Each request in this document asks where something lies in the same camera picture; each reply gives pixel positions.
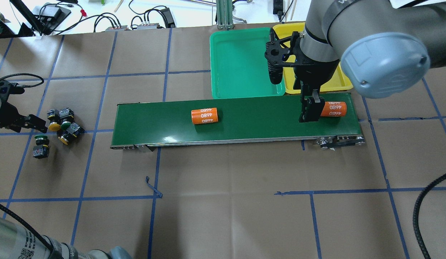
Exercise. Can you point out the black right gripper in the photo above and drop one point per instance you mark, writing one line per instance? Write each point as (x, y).
(314, 74)

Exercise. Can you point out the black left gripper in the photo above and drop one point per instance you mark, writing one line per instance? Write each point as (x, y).
(8, 116)

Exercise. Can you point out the orange cylinder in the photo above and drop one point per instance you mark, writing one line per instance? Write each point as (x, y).
(334, 109)
(204, 116)

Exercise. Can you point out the green push button moved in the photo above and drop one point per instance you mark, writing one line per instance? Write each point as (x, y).
(41, 148)

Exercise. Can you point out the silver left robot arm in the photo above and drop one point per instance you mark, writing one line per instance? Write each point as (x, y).
(18, 239)

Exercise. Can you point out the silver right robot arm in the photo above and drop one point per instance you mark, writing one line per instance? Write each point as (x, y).
(382, 50)

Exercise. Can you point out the yellow push button upper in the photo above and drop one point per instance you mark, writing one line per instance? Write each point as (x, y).
(53, 115)

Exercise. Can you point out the yellow push button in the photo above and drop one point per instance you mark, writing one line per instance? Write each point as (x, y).
(71, 133)
(53, 115)

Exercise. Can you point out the yellow plastic tray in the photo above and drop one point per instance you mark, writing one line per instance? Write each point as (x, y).
(292, 84)

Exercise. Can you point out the green conveyor belt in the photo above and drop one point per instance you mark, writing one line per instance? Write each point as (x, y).
(146, 126)

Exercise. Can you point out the yellow push button lower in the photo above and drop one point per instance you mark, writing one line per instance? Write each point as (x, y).
(71, 133)

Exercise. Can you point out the green plastic tray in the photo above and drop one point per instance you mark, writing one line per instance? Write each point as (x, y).
(238, 67)

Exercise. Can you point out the black power adapter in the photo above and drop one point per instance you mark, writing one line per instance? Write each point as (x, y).
(277, 7)

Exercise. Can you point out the aluminium frame post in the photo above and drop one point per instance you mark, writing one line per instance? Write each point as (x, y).
(224, 14)

